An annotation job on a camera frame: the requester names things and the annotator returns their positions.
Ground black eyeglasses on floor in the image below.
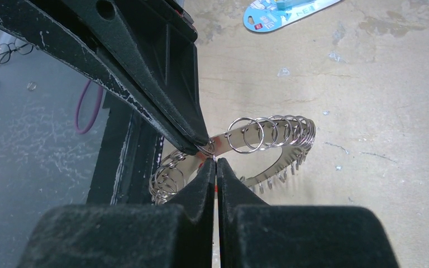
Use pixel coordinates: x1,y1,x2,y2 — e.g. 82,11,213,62
0,38,34,65

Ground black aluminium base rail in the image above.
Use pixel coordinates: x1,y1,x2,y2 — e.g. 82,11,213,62
86,94,164,205

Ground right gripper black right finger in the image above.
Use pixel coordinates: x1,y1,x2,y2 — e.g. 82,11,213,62
217,158,399,267

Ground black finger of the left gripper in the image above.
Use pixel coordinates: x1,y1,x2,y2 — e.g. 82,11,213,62
0,1,200,155
35,1,209,146

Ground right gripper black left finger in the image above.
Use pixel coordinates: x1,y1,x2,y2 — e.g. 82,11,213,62
18,174,215,267

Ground keys with red green tags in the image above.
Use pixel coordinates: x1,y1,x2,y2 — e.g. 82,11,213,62
195,151,218,195

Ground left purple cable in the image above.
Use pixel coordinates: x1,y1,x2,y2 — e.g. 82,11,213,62
74,79,105,135

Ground silver disc with keyrings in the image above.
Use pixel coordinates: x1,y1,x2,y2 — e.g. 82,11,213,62
148,115,317,205

